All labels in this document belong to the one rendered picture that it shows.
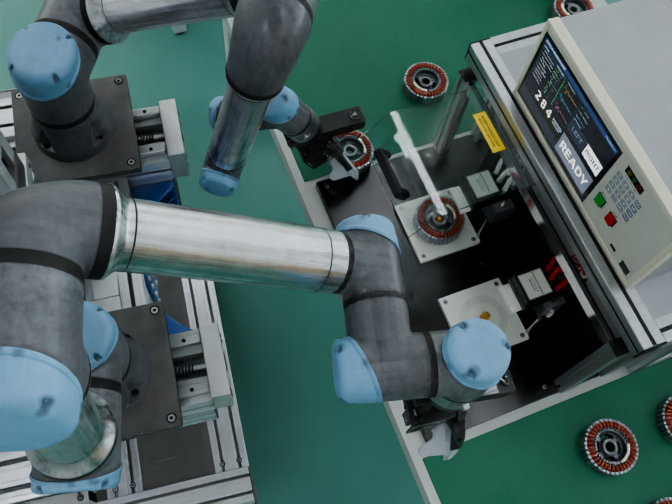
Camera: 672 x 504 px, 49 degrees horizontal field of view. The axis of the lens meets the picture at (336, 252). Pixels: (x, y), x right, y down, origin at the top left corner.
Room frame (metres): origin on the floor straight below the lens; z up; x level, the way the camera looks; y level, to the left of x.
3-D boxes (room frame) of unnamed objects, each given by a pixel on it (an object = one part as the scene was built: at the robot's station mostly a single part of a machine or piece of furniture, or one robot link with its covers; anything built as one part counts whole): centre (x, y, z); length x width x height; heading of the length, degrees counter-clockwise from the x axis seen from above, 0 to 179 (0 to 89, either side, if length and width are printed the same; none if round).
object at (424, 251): (0.78, -0.22, 0.78); 0.15 x 0.15 x 0.01; 31
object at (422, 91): (1.17, -0.15, 0.77); 0.11 x 0.11 x 0.04
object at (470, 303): (0.57, -0.34, 0.78); 0.15 x 0.15 x 0.01; 31
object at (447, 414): (0.25, -0.17, 1.29); 0.09 x 0.08 x 0.12; 113
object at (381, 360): (0.25, -0.07, 1.45); 0.11 x 0.11 x 0.08; 15
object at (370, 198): (0.68, -0.29, 0.76); 0.64 x 0.47 x 0.02; 31
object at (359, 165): (0.91, 0.01, 0.81); 0.11 x 0.11 x 0.04
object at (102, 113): (0.71, 0.54, 1.09); 0.15 x 0.15 x 0.10
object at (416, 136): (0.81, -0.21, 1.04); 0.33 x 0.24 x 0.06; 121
